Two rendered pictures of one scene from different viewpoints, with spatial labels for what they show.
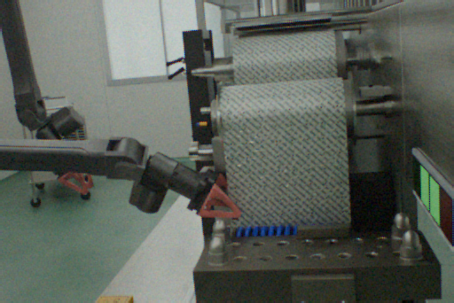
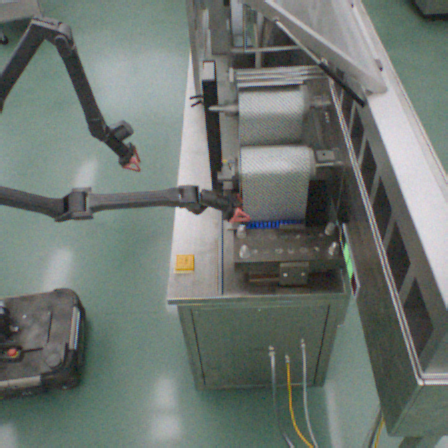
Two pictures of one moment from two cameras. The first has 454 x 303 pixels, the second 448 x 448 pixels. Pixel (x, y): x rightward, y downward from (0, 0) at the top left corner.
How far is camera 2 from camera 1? 0.98 m
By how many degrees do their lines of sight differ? 36
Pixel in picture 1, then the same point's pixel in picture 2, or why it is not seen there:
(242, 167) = (251, 197)
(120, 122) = not seen: outside the picture
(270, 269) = (271, 261)
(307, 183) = (285, 203)
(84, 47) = not seen: outside the picture
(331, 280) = (298, 267)
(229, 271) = (251, 262)
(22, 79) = (91, 110)
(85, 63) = not seen: outside the picture
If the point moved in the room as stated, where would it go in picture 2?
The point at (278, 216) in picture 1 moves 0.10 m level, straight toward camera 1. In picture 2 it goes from (268, 216) to (272, 235)
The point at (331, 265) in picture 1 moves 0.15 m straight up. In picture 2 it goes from (298, 258) to (301, 230)
